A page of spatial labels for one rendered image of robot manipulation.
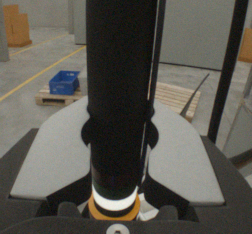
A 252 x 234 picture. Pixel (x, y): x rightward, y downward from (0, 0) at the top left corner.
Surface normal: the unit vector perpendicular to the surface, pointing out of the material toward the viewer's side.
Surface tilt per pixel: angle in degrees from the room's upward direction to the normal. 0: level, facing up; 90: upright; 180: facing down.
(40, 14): 90
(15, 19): 90
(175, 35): 90
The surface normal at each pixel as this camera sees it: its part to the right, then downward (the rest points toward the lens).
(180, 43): -0.18, 0.48
